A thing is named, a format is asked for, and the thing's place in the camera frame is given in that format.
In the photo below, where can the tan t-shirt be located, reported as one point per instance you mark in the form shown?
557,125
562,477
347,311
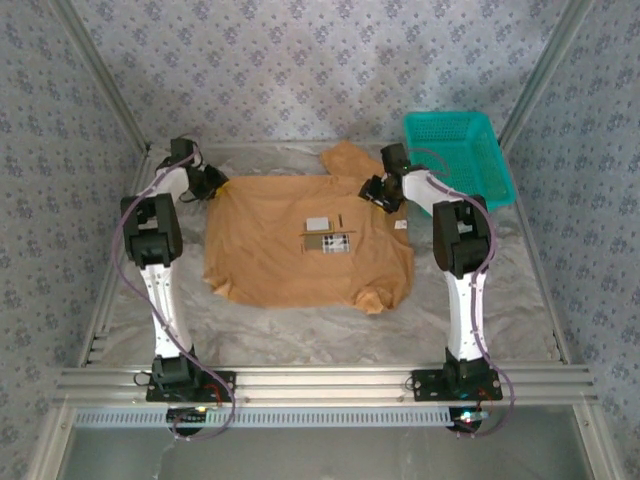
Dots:
275,260

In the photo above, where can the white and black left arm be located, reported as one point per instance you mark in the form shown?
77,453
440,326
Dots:
165,310

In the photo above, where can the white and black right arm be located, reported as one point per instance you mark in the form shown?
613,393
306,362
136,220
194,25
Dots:
467,320

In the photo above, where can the teal plastic basket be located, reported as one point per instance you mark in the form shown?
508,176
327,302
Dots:
465,150

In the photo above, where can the black controller board with LED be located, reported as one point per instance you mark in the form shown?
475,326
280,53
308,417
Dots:
467,419
187,415

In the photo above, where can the thin aluminium table rail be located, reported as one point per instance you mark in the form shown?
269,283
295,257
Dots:
260,144

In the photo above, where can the slanted aluminium frame post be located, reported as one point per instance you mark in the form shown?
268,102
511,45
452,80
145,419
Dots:
540,75
106,75

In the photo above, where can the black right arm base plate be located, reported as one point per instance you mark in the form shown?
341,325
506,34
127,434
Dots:
425,387

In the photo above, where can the long aluminium mounting rail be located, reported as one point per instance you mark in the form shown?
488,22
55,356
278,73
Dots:
325,385

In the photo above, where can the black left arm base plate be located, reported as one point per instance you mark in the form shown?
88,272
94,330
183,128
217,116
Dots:
155,395

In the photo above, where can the short aluminium frame leg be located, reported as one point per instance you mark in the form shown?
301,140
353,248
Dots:
595,445
50,445

